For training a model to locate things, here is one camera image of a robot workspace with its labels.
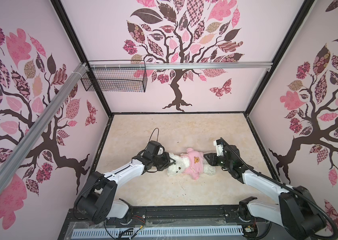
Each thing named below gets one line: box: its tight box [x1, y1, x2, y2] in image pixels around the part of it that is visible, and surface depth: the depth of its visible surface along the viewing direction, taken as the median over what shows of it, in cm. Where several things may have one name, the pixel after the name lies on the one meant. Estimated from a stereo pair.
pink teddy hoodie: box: [180, 148, 204, 180], surface depth 86 cm
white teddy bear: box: [167, 153, 217, 176], surface depth 85 cm
